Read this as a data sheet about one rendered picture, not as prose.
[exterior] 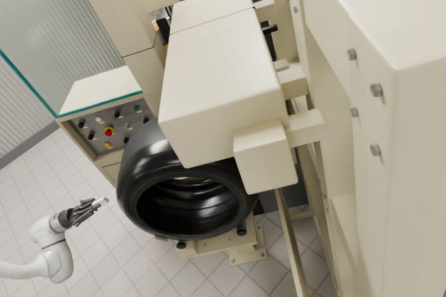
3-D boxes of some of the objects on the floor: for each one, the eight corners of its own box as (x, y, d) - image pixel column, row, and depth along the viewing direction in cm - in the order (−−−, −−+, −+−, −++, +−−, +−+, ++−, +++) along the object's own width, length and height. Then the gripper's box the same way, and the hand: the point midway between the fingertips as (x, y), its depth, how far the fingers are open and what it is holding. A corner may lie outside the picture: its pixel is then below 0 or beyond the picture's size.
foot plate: (227, 231, 245) (226, 230, 244) (261, 224, 241) (261, 222, 240) (229, 266, 226) (229, 265, 224) (267, 258, 221) (267, 257, 220)
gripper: (55, 228, 136) (96, 208, 129) (64, 202, 146) (103, 182, 138) (69, 235, 141) (110, 217, 133) (77, 210, 150) (115, 191, 143)
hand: (100, 202), depth 137 cm, fingers closed
